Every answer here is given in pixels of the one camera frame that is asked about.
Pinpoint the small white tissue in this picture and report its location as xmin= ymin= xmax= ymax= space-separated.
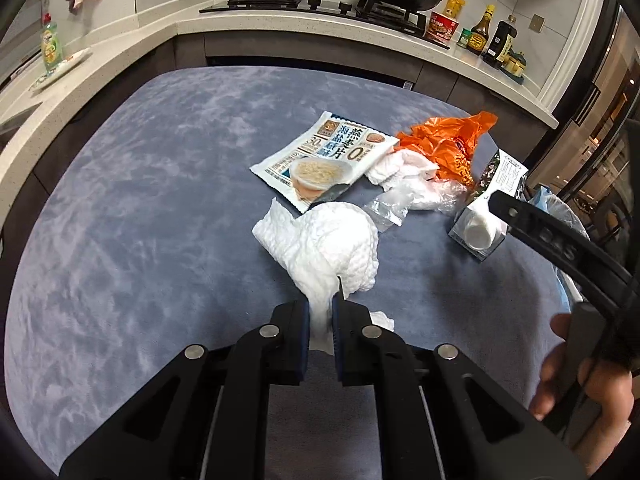
xmin=366 ymin=148 xmax=438 ymax=191

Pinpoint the small green spice jar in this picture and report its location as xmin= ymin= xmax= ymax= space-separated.
xmin=457 ymin=28 xmax=472 ymax=49

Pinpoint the white paper towel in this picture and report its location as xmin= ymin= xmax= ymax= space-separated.
xmin=252 ymin=200 xmax=378 ymax=356

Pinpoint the green milk carton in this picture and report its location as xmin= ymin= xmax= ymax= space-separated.
xmin=448 ymin=148 xmax=528 ymax=261

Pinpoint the red instant noodle cup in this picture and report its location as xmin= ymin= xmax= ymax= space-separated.
xmin=425 ymin=11 xmax=459 ymax=44

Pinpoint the green dish soap bottle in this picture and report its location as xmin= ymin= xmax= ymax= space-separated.
xmin=40 ymin=13 xmax=64 ymax=73

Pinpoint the clear plastic bag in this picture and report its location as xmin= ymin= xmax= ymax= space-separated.
xmin=363 ymin=178 xmax=469 ymax=232

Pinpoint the black gas stove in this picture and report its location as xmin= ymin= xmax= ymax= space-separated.
xmin=198 ymin=0 xmax=450 ymax=50

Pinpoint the oatmeal snack packet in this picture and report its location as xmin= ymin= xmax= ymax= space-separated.
xmin=250 ymin=110 xmax=399 ymax=214

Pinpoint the person's right hand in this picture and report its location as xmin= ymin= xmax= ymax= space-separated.
xmin=528 ymin=312 xmax=637 ymax=478

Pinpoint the trash bin with plastic liner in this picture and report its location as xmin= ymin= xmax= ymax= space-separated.
xmin=528 ymin=185 xmax=589 ymax=313

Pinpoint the yellow seasoning packet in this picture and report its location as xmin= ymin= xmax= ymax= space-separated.
xmin=444 ymin=0 xmax=465 ymax=20

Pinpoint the dark soy sauce bottle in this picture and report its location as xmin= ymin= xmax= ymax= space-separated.
xmin=483 ymin=14 xmax=518 ymax=68

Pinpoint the brown sauce bottle yellow cap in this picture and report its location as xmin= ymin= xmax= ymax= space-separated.
xmin=466 ymin=4 xmax=496 ymax=55

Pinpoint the black framed glass door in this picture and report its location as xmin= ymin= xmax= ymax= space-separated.
xmin=528 ymin=0 xmax=639 ymax=246

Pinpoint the orange plastic bag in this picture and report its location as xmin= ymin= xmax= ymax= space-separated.
xmin=395 ymin=110 xmax=498 ymax=188

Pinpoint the teal condiment jar set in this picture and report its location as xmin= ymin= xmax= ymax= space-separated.
xmin=500 ymin=50 xmax=526 ymax=84

